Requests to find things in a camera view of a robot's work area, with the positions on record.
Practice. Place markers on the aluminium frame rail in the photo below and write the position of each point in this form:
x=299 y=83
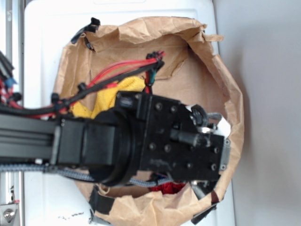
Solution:
x=12 y=46

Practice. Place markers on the brown paper bag basket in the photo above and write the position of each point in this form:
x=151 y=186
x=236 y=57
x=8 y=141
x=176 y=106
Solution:
x=192 y=73

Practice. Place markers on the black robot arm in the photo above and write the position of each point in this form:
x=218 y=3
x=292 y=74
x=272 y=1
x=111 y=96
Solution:
x=106 y=149

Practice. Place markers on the yellow towel cloth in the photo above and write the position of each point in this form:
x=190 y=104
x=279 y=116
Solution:
x=105 y=99

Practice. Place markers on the red paper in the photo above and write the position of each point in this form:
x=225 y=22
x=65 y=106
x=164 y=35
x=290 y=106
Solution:
x=168 y=188

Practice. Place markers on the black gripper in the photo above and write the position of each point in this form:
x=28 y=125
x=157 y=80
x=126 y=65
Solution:
x=182 y=141

